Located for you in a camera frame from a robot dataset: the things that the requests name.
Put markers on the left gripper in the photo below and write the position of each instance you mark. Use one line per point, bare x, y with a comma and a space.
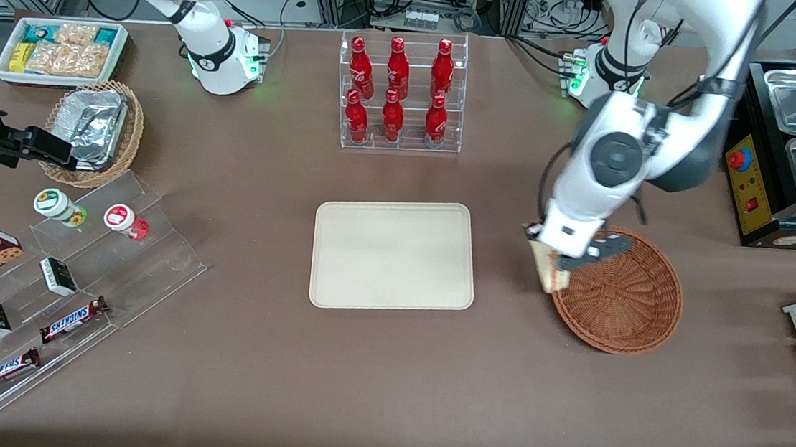
528, 233

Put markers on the triangular sandwich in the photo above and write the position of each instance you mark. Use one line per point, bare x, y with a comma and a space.
545, 269

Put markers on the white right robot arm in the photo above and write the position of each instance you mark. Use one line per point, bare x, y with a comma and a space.
205, 55

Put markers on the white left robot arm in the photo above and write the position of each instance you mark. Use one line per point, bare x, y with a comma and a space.
664, 146

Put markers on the brown wicker basket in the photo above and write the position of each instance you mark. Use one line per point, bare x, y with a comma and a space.
622, 301

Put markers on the light wicker basket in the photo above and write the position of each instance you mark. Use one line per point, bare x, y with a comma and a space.
134, 128

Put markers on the cream plastic tray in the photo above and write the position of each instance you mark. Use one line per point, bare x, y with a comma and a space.
395, 256

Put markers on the aluminium foil container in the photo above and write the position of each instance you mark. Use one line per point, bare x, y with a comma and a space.
93, 125

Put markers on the green lid yogurt cup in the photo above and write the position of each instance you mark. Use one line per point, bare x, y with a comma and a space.
54, 203

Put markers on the large clear cracker bag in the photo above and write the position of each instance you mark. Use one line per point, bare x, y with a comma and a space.
70, 59

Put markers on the yellow snack packet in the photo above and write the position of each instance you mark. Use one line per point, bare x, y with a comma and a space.
20, 56

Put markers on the red lid yogurt cup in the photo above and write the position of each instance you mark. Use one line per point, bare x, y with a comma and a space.
121, 217

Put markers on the teal snack packet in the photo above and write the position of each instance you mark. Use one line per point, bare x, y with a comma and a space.
36, 33

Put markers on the small clear cracker bag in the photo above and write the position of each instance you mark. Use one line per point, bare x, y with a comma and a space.
76, 32

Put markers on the white rectangular snack bin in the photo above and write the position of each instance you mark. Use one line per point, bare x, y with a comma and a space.
121, 48

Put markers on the clear acrylic stepped display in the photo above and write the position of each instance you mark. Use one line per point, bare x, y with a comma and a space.
164, 261

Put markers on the snickers chocolate bar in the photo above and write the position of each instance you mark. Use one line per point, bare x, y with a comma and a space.
72, 319
0, 370

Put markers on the red cola bottle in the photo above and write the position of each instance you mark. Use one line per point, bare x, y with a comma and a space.
356, 119
443, 65
398, 65
436, 122
361, 65
392, 118

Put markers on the clear acrylic bottle rack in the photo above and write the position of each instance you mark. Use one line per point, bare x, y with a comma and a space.
417, 81

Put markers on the white power strip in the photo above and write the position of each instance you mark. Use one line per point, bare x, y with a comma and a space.
421, 19

